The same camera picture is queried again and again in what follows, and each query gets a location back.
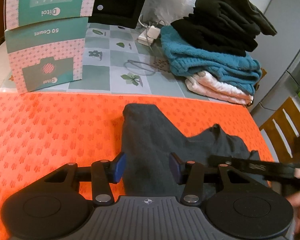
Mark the dark grey long-sleeve shirt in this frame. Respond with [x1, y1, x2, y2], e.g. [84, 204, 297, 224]
[121, 103, 260, 198]

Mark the black folded clothes stack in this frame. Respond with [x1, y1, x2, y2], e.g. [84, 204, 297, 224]
[171, 0, 277, 56]

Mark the wooden chair right side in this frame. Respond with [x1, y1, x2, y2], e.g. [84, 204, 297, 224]
[260, 97, 300, 163]

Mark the orange floral table mat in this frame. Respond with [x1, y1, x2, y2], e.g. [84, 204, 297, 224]
[0, 92, 273, 239]

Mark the pink folded towel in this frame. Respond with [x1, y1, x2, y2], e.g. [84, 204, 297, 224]
[185, 71, 254, 105]

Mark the teal knitted sweater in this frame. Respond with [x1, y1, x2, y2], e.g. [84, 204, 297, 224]
[160, 25, 262, 95]

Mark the silver refrigerator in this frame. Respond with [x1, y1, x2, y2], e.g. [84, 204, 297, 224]
[249, 0, 300, 126]

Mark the lower pink green box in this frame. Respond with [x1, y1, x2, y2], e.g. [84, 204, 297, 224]
[5, 17, 88, 94]

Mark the pink green box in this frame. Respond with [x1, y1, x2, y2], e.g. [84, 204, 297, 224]
[5, 17, 88, 94]
[4, 0, 95, 30]

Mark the white power strip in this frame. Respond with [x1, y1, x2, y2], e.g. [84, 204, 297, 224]
[138, 25, 160, 46]

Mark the black water dispenser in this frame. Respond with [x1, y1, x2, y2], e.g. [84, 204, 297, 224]
[88, 0, 145, 29]

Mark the clear plastic bag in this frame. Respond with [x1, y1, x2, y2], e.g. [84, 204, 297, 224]
[141, 0, 196, 25]

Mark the upper pink green box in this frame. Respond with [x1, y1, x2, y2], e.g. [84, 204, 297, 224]
[4, 0, 95, 30]

